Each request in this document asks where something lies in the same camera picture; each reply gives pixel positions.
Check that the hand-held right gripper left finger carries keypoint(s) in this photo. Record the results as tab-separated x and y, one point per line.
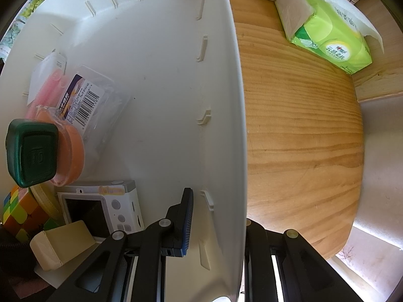
187	223

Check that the colourful puzzle cube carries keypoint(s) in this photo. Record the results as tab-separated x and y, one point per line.
22	210

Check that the white plastic storage bin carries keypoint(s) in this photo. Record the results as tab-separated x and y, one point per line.
151	69

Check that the white compact camera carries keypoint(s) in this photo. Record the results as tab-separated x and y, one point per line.
94	201

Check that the green tissue pack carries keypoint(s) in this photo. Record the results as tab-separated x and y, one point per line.
330	37

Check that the white square box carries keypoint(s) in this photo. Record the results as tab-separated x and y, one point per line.
50	63

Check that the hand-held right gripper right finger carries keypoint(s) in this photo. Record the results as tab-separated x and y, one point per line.
292	258

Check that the green perfume bottle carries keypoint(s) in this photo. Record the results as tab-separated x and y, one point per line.
34	154

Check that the clear labelled plastic box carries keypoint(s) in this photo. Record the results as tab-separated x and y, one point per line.
85	100

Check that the cream round case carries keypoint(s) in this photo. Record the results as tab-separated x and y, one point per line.
44	198

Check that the beige house-shaped box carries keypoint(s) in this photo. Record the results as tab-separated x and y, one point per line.
63	242

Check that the round peach compact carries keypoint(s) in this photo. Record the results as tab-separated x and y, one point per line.
74	151

